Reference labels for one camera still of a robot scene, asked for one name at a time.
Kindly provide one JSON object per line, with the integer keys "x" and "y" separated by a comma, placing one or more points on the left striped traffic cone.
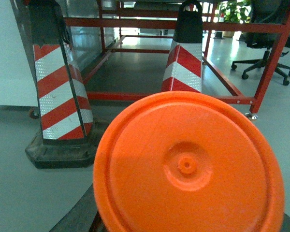
{"x": 69, "y": 133}

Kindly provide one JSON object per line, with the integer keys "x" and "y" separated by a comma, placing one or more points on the orange cylindrical capacitor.
{"x": 181, "y": 161}

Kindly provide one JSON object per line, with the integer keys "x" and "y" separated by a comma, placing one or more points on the black office chair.
{"x": 265, "y": 12}

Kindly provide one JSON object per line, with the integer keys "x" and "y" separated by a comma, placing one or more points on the striped traffic cone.
{"x": 184, "y": 65}
{"x": 69, "y": 133}

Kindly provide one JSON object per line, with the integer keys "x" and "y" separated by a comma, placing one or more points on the right striped traffic cone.
{"x": 184, "y": 65}

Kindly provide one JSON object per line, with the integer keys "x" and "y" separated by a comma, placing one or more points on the green potted plant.
{"x": 235, "y": 11}

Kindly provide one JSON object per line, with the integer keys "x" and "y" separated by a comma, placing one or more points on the red metal conveyor frame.
{"x": 162, "y": 19}

